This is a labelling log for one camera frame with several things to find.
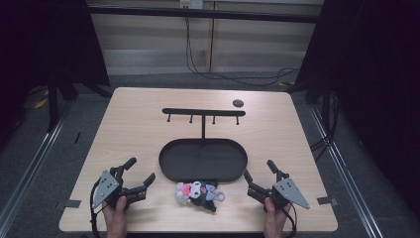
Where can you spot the black stand leg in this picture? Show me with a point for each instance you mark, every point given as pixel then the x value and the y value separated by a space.
pixel 52 99

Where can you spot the black round table grommet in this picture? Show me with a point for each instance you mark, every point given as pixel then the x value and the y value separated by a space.
pixel 238 103

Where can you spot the dark curtain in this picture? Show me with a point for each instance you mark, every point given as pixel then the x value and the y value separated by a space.
pixel 39 43
pixel 376 82

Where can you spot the white wall socket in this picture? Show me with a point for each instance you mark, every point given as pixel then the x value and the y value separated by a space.
pixel 191 3

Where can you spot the black horizontal bar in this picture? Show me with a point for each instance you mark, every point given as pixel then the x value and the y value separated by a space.
pixel 198 14

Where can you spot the yellow floor scrap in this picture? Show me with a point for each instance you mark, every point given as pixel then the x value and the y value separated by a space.
pixel 41 103

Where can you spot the metal floor rail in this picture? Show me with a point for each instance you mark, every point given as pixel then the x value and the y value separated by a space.
pixel 29 172
pixel 350 178

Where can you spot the person's right hand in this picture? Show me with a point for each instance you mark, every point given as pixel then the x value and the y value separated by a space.
pixel 274 221

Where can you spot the black hook rack with tray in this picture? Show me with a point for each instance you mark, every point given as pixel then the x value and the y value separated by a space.
pixel 203 160

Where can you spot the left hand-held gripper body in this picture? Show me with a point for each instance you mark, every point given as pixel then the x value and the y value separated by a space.
pixel 110 188

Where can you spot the grey tape strip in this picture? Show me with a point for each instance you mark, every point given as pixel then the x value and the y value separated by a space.
pixel 72 203
pixel 327 200

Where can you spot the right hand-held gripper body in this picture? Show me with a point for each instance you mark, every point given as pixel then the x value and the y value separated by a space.
pixel 285 191

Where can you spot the person's left hand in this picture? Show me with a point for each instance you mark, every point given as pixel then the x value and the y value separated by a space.
pixel 115 219

